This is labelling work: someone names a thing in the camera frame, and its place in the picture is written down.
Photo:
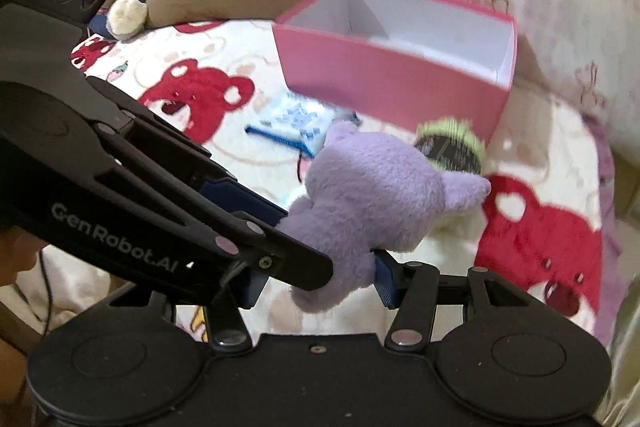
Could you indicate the pink cardboard box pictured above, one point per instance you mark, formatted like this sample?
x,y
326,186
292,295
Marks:
x,y
405,62

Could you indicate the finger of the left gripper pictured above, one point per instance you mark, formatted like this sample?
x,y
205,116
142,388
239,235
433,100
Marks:
x,y
241,221

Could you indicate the purple plush toy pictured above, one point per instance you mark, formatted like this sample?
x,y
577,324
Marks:
x,y
367,191

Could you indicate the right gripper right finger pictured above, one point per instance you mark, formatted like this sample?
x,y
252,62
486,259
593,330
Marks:
x,y
499,350

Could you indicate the person's left hand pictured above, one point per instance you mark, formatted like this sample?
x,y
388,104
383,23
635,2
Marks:
x,y
19,252

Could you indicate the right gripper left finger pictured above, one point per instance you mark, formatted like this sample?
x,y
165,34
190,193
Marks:
x,y
126,355

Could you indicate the beige satin curtain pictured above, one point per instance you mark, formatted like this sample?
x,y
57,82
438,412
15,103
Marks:
x,y
621,404

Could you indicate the blue wet wipes pack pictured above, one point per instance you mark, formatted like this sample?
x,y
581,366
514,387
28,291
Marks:
x,y
298,122

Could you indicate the green yarn ball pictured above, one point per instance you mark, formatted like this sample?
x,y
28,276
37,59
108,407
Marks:
x,y
451,144

